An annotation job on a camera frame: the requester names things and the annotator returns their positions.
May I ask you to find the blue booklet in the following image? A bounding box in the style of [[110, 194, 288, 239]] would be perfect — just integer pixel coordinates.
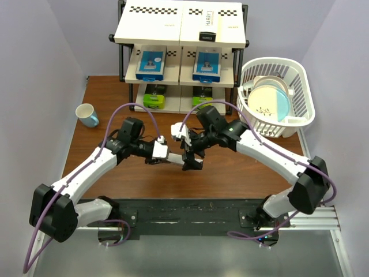
[[135, 45, 167, 82]]

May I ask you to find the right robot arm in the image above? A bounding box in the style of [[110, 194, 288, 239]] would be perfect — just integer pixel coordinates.
[[171, 106, 330, 227]]

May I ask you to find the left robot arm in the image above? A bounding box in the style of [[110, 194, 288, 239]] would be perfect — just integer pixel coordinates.
[[29, 117, 169, 242]]

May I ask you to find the black green razor package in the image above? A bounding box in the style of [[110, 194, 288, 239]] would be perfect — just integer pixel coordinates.
[[192, 86, 213, 107]]

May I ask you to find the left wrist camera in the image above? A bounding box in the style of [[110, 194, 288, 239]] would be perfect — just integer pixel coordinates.
[[152, 136, 170, 160]]

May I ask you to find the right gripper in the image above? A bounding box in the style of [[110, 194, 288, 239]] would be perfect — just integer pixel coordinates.
[[180, 128, 217, 170]]

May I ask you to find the blue razor package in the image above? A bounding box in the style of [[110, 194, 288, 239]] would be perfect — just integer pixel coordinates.
[[192, 47, 221, 84]]

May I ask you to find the white Harry's razor box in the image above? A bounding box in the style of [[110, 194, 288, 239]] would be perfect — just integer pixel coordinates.
[[198, 9, 220, 42]]

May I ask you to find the white plastic basket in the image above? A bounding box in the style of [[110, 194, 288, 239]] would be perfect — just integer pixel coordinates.
[[237, 57, 315, 138]]

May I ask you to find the beige and blue plate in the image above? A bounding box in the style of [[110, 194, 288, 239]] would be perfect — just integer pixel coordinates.
[[247, 76, 291, 122]]

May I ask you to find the aluminium rail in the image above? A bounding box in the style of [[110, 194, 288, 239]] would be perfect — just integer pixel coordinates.
[[28, 200, 353, 276]]

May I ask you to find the black green razor box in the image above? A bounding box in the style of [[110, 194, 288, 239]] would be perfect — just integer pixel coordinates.
[[143, 84, 167, 110]]

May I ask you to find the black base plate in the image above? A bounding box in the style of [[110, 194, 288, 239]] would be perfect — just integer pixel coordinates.
[[87, 199, 305, 246]]

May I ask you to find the blue ceramic mug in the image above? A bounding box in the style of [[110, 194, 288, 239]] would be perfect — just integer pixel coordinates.
[[75, 103, 100, 128]]

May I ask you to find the white three-tier shelf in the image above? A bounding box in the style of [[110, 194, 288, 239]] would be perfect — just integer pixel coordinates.
[[109, 1, 249, 113]]

